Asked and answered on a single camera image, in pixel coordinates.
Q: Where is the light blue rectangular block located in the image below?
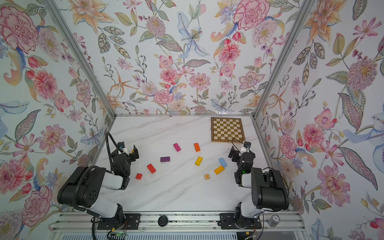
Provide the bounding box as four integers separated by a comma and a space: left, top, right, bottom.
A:
219, 158, 227, 168

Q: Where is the wooden chessboard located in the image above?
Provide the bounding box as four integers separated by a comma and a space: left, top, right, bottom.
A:
211, 117, 246, 143

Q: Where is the magenta rectangular block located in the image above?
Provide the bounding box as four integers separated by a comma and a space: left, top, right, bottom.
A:
173, 143, 181, 152

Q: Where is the small red cube block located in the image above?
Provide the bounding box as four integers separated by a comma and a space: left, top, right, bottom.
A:
136, 173, 143, 180

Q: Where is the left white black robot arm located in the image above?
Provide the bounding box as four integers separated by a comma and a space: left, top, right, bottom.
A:
57, 132, 140, 228

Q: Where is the black round knob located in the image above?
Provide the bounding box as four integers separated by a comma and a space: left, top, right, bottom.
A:
158, 215, 169, 227

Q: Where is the yellow-orange rectangular block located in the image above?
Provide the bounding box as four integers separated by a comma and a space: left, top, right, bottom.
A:
214, 166, 225, 175

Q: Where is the clear tape roll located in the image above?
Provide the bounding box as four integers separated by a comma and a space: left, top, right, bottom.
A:
268, 214, 281, 228

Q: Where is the red rectangular block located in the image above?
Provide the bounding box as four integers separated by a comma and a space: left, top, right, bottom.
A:
147, 164, 157, 174

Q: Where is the purple rectangular block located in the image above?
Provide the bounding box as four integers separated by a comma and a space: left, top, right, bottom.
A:
160, 157, 171, 163

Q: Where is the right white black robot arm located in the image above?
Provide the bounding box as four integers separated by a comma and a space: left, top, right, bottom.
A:
218, 146, 289, 230

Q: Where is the aluminium mounting rail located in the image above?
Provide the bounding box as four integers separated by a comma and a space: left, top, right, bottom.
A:
47, 211, 306, 233

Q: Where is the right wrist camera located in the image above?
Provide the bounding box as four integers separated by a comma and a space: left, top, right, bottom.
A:
243, 141, 252, 152

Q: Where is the orange rectangular block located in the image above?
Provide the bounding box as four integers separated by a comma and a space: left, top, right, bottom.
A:
194, 143, 201, 152

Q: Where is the yellow rectangular block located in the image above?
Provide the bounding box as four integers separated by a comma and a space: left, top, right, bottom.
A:
195, 157, 203, 166

